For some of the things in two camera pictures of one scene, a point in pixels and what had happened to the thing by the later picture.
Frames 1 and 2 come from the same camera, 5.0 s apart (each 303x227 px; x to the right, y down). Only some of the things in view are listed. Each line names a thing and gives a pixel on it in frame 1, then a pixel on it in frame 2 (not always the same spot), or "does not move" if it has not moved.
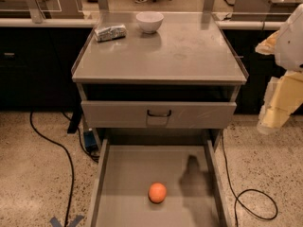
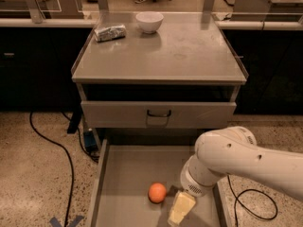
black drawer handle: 169,113 does not move
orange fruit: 157,192 does not move
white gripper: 291,46 → 191,183
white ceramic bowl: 150,21 does not move
